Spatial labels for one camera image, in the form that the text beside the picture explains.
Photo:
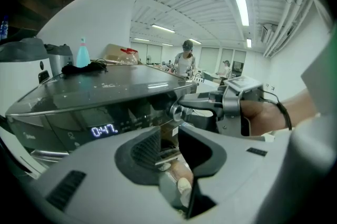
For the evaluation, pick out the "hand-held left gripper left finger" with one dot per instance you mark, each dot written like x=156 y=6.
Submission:
x=105 y=191

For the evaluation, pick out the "white shoe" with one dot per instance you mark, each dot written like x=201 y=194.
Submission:
x=184 y=188

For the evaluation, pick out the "black cloth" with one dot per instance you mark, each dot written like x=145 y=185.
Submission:
x=79 y=70

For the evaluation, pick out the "person's grey trousers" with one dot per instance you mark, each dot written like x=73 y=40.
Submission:
x=168 y=188

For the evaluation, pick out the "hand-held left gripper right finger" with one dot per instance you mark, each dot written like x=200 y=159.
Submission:
x=237 y=165

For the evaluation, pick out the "grey appliance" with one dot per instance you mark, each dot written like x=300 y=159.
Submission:
x=60 y=59

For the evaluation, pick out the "white ceiling pipes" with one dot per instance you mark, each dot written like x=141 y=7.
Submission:
x=284 y=28

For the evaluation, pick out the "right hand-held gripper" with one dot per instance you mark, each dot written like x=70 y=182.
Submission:
x=231 y=104

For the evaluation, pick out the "teal spray bottle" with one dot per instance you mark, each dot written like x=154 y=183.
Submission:
x=83 y=57

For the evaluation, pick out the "ceiling tube light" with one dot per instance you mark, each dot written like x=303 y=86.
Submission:
x=249 y=43
x=194 y=41
x=163 y=28
x=241 y=9

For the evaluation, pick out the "white air conditioner unit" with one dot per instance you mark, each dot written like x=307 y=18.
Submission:
x=267 y=33

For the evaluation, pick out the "white and black cleaning machine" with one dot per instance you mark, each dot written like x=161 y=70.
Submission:
x=21 y=75

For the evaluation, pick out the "black cabinet appliance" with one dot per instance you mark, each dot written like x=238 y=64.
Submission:
x=92 y=91

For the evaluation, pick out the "blue water bottle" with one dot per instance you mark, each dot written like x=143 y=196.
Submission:
x=4 y=29

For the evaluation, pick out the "person's right forearm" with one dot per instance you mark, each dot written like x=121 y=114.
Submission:
x=266 y=117

